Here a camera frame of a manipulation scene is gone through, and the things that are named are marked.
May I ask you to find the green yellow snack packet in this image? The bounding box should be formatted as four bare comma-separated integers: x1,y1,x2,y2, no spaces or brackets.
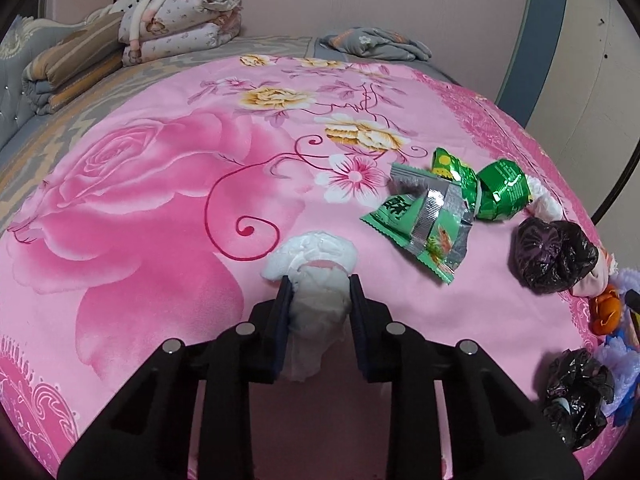
431,148,478,196

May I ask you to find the white tissue paper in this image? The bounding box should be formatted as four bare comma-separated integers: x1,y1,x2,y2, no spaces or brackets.
262,231,358,382

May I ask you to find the crumpled green snack bag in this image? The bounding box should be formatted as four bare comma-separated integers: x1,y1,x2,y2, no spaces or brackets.
476,158,530,221

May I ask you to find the folded white floral quilt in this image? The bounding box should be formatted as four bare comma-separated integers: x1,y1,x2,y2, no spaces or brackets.
101,0,243,66

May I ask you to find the grey tufted headboard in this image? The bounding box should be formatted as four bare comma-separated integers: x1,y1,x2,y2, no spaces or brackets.
0,15,78,148

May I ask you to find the folded brown striped blanket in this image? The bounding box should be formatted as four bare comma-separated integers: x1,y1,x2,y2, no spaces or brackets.
23,12,124,115

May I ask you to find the crumpled black plastic bag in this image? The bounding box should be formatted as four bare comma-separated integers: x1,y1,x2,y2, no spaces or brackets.
509,217,599,295

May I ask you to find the pink floral bed sheet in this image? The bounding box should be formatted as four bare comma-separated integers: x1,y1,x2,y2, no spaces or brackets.
1,54,597,476

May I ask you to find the orange peel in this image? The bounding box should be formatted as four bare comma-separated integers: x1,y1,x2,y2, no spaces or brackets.
589,285,623,336

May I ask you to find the grey floral pillow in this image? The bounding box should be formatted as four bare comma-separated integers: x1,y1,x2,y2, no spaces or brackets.
320,27,433,62

